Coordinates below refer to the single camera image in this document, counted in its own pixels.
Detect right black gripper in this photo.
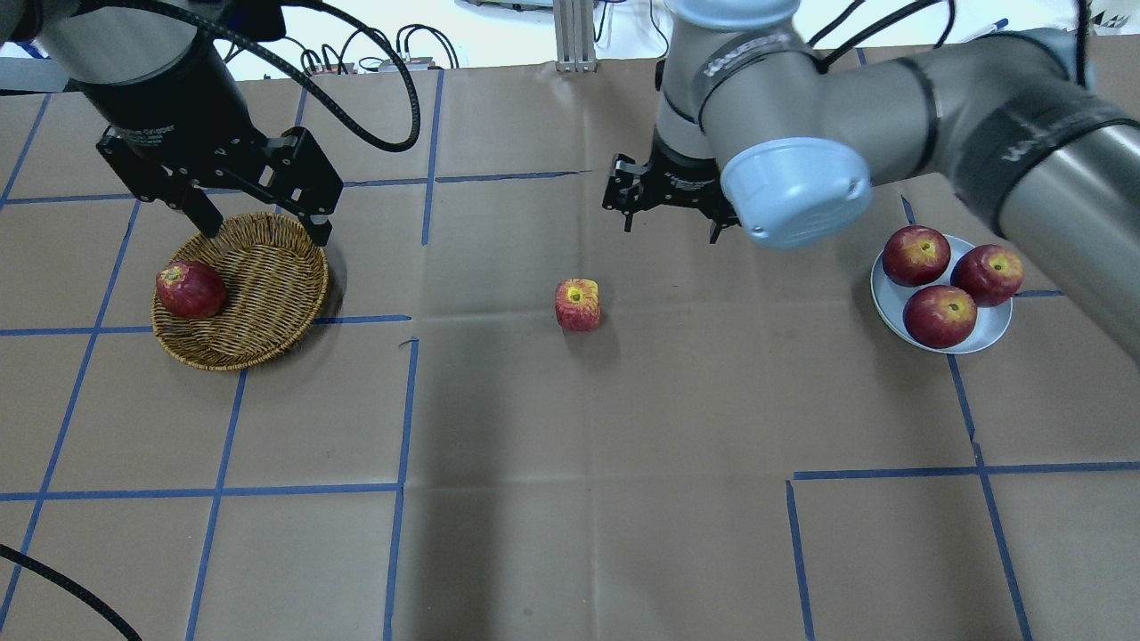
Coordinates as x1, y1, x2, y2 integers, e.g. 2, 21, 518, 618
602, 130, 740, 245

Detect plate apple three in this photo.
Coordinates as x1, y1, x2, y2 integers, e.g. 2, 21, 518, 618
903, 285, 978, 349

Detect plate apple two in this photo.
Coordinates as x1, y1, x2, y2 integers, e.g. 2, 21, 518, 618
951, 244, 1025, 308

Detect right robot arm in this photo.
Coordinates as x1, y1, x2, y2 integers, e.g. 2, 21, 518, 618
602, 1, 1139, 357

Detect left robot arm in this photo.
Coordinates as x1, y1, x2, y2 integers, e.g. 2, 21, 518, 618
3, 1, 343, 248

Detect aluminium frame post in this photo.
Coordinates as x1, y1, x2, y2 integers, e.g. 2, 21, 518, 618
552, 0, 599, 74

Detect wicker basket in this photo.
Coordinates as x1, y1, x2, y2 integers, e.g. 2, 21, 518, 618
150, 212, 329, 370

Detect white plate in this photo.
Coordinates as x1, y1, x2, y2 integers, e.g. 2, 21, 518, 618
868, 251, 1013, 354

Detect plate apple one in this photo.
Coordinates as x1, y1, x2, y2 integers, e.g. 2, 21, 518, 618
881, 224, 951, 289

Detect yellow-red apple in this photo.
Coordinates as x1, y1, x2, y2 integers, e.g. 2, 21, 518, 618
555, 279, 602, 332

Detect dark red basket apple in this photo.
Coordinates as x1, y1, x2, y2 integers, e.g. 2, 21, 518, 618
156, 261, 228, 318

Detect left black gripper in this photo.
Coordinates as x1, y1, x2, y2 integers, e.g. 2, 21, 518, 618
96, 40, 343, 248

